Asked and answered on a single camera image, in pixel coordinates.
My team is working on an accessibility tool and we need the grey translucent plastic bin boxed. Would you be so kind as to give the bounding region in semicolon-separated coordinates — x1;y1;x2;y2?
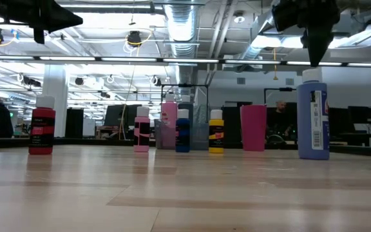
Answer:
155;103;209;151

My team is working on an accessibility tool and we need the yellow hanging cord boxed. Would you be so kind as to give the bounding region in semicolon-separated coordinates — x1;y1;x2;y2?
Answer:
272;47;278;81

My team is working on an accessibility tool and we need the small red paint bottle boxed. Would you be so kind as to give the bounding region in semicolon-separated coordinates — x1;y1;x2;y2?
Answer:
28;95;57;156

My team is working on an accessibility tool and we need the large dark monitor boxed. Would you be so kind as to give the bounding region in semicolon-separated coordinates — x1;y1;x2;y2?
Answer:
104;103;141;127

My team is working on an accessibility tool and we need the small dark blue paint bottle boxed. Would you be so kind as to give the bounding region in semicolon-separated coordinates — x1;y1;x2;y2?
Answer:
175;108;191;153

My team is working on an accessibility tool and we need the small yellow paint bottle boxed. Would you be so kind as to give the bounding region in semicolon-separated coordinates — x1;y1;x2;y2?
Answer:
208;109;225;154

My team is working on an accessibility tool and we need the small dark monitor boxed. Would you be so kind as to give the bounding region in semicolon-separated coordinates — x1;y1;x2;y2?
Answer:
348;105;371;125

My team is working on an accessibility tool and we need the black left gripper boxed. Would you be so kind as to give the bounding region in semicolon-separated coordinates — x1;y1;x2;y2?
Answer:
32;0;84;44

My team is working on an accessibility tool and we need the upright silver spiral duct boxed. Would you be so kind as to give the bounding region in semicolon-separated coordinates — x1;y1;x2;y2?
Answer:
164;0;202;86

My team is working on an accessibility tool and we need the black cabinet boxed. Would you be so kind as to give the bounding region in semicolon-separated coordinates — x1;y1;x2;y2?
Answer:
65;108;84;139

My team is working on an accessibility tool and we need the large silver ventilation duct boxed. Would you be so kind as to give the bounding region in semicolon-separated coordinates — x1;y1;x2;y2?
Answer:
243;12;278;61

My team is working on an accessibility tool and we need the dark desk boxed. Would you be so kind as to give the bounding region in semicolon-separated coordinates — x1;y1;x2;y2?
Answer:
339;131;371;146

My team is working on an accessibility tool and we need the white pillar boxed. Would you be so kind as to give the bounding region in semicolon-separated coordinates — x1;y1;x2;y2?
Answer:
42;64;68;138

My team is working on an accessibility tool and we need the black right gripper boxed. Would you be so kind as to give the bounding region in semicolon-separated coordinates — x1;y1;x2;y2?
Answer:
271;0;341;68

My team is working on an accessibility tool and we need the small pink paint bottle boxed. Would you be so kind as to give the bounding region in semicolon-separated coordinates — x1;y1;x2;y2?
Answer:
133;106;151;153

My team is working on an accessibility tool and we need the pinkish red plastic cup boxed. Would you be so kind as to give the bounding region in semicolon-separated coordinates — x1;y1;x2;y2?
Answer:
240;104;268;153

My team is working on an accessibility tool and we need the large blue paint bottle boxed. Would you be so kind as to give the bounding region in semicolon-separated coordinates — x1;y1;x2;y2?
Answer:
296;68;330;160

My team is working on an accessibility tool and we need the large pink paint bottle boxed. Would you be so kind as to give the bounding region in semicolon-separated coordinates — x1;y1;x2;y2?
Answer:
161;93;178;150

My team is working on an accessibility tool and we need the person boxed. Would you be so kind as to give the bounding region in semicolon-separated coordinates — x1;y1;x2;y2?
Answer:
265;100;294;143
0;95;14;139

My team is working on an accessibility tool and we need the long ceiling light strip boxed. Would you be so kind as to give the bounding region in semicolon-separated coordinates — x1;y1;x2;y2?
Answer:
0;55;371;68

